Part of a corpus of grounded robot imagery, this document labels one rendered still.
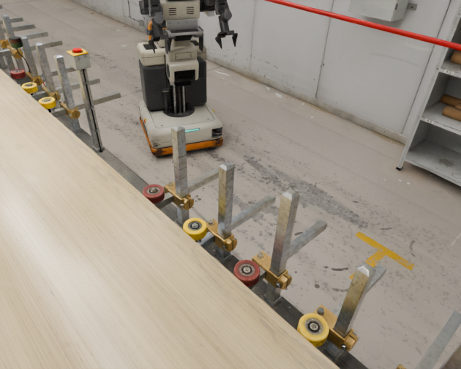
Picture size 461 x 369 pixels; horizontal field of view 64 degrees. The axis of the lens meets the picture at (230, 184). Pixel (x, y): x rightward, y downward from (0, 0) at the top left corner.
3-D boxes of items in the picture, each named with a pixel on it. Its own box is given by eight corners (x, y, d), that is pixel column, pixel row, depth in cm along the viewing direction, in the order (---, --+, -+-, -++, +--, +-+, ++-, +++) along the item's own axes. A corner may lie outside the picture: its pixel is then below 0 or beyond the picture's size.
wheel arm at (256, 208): (269, 200, 157) (270, 192, 155) (275, 203, 155) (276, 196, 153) (188, 251, 133) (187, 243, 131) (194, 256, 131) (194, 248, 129)
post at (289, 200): (271, 293, 130) (290, 186, 100) (279, 299, 128) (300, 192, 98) (265, 299, 128) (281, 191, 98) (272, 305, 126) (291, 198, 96)
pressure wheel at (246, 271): (251, 306, 114) (254, 282, 107) (227, 296, 117) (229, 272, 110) (260, 287, 120) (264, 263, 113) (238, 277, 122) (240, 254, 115)
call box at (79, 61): (85, 64, 174) (81, 47, 169) (91, 69, 170) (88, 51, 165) (70, 67, 170) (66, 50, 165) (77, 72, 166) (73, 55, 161)
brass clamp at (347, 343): (319, 312, 115) (322, 302, 112) (357, 343, 108) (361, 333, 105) (307, 323, 112) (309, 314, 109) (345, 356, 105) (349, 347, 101)
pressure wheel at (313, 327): (320, 365, 100) (328, 343, 93) (290, 357, 102) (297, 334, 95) (322, 338, 106) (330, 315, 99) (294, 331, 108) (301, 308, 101)
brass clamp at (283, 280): (262, 258, 128) (263, 249, 125) (292, 282, 120) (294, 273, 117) (249, 268, 124) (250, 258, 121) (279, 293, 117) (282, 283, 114)
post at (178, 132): (184, 222, 159) (178, 122, 129) (189, 226, 157) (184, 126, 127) (178, 225, 157) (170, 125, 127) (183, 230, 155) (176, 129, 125)
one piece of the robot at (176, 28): (162, 50, 271) (160, 18, 258) (199, 46, 279) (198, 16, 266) (167, 57, 259) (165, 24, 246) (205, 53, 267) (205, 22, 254)
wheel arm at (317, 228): (318, 225, 141) (320, 217, 139) (325, 230, 139) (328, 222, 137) (236, 289, 117) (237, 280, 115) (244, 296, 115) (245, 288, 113)
